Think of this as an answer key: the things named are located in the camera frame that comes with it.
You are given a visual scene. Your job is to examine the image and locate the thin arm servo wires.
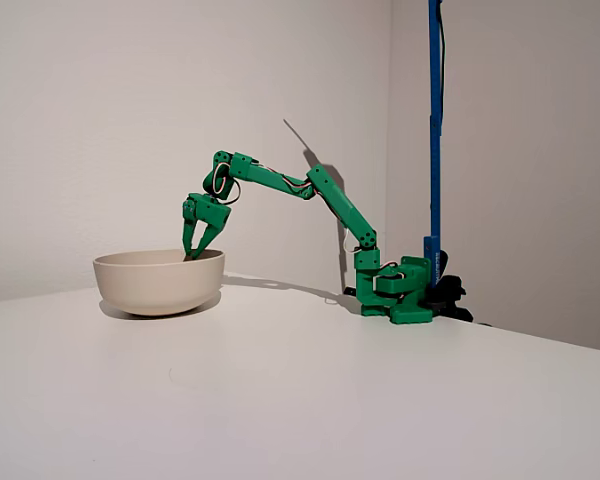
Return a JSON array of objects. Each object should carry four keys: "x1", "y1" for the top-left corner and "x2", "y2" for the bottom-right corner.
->
[{"x1": 210, "y1": 167, "x2": 242, "y2": 205}]

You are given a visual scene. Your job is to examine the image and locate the blue upright pole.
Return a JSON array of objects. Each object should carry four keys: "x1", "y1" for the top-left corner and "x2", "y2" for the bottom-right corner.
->
[{"x1": 426, "y1": 0, "x2": 446, "y2": 289}]

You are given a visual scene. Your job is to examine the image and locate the beige round bowl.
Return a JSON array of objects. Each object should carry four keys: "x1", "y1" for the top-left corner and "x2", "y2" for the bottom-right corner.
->
[{"x1": 92, "y1": 248, "x2": 227, "y2": 317}]

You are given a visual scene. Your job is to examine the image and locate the black cable on pole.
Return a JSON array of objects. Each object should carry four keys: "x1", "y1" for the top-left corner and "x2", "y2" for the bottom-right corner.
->
[{"x1": 437, "y1": 0, "x2": 449, "y2": 116}]

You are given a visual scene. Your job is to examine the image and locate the black table clamp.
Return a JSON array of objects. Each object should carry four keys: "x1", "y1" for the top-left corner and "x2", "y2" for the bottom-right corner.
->
[{"x1": 427, "y1": 249, "x2": 494, "y2": 327}]

